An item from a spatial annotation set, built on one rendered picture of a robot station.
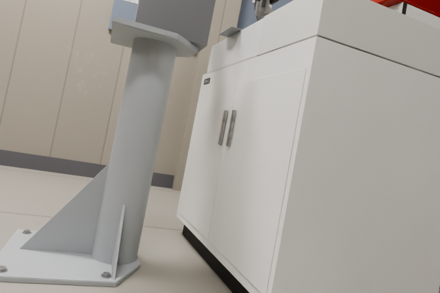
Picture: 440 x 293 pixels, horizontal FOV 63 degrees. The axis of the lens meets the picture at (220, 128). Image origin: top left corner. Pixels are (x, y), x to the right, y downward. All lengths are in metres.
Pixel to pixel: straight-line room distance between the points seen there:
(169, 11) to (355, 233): 0.93
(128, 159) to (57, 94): 2.03
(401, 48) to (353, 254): 0.62
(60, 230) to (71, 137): 1.89
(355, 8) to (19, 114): 2.72
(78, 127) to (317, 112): 2.49
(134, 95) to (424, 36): 0.95
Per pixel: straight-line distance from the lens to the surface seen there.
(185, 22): 1.31
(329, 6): 1.06
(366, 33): 1.12
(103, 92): 3.21
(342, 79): 1.05
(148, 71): 1.27
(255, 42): 1.35
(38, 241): 1.41
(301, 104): 0.98
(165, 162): 3.27
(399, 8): 1.79
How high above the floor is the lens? 0.49
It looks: 2 degrees up
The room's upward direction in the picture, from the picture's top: 11 degrees clockwise
